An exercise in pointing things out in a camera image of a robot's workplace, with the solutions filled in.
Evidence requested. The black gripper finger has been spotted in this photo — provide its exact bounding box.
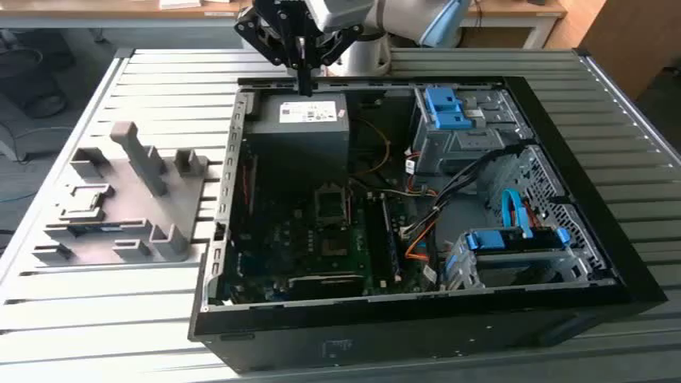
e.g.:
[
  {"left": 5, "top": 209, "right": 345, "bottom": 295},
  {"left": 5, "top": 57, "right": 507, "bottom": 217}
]
[
  {"left": 305, "top": 24, "right": 366, "bottom": 97},
  {"left": 231, "top": 7, "right": 309, "bottom": 97}
]

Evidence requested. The metal socket cover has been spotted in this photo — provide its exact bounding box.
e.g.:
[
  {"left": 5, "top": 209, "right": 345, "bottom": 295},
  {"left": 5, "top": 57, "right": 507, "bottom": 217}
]
[{"left": 311, "top": 182, "right": 349, "bottom": 227}]

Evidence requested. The CPU socket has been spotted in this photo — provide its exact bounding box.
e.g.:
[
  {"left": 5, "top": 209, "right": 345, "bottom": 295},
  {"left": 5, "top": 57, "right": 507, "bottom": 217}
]
[{"left": 315, "top": 229, "right": 353, "bottom": 259}]

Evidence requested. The empty blue disk carrier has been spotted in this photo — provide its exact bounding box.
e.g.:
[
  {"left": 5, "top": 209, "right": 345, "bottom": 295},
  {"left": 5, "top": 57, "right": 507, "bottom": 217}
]
[{"left": 423, "top": 85, "right": 478, "bottom": 130}]

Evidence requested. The grey power supply unit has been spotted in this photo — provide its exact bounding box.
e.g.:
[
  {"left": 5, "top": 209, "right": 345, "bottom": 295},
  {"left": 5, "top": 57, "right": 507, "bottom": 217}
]
[{"left": 243, "top": 93, "right": 353, "bottom": 177}]

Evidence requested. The grey metal disk bay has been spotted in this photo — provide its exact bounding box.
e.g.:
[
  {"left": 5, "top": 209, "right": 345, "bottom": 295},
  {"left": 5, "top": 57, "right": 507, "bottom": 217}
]
[
  {"left": 439, "top": 230, "right": 592, "bottom": 291},
  {"left": 410, "top": 86, "right": 534, "bottom": 177}
]

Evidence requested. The grey parts rack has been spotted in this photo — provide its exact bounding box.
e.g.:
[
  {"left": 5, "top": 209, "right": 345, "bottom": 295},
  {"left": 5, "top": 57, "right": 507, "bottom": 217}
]
[{"left": 29, "top": 120, "right": 225, "bottom": 268}]

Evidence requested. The black RAM slot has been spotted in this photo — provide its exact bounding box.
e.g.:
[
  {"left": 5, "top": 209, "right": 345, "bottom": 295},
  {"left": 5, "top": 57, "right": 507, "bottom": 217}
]
[{"left": 363, "top": 191, "right": 386, "bottom": 288}]

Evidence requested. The green motherboard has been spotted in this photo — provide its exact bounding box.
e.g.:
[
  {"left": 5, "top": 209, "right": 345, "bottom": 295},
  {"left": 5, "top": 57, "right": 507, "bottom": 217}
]
[{"left": 221, "top": 175, "right": 443, "bottom": 305}]

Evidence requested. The wooden cabinet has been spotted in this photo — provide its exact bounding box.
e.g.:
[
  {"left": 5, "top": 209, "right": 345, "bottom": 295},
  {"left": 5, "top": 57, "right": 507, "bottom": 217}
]
[{"left": 540, "top": 0, "right": 681, "bottom": 101}]

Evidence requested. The hard disk in blue carrier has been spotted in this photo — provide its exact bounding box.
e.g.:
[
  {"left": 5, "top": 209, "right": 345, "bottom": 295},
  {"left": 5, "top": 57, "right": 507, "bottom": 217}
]
[{"left": 462, "top": 226, "right": 571, "bottom": 253}]

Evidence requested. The RAM stick green board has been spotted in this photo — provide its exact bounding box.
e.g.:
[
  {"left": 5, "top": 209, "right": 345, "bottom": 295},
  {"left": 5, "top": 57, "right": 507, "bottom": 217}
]
[{"left": 66, "top": 224, "right": 127, "bottom": 236}]

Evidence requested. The black graphics card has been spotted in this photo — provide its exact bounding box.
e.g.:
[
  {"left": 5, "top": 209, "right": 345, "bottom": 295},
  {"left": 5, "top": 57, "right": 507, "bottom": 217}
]
[{"left": 285, "top": 272, "right": 369, "bottom": 301}]

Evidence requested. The black PC case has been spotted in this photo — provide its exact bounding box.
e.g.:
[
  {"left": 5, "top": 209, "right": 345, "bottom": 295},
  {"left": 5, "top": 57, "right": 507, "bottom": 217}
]
[{"left": 186, "top": 74, "right": 667, "bottom": 375}]

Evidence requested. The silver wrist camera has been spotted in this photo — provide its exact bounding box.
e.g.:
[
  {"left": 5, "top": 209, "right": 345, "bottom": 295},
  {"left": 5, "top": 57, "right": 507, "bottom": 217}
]
[{"left": 306, "top": 0, "right": 369, "bottom": 34}]

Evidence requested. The thin yellow wire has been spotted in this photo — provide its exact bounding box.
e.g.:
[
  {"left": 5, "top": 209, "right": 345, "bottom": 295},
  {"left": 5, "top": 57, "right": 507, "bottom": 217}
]
[{"left": 350, "top": 115, "right": 393, "bottom": 175}]

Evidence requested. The black wire bundle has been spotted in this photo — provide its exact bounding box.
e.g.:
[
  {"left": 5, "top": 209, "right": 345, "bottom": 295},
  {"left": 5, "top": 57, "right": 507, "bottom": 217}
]
[{"left": 401, "top": 143, "right": 532, "bottom": 240}]

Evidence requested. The orange wire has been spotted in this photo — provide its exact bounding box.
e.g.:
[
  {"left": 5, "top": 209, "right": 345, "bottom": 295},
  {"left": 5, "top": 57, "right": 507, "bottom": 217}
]
[{"left": 402, "top": 227, "right": 433, "bottom": 263}]

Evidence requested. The blue wire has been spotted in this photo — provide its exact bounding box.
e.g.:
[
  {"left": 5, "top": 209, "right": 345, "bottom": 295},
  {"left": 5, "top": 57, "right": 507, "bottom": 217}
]
[{"left": 498, "top": 187, "right": 535, "bottom": 240}]

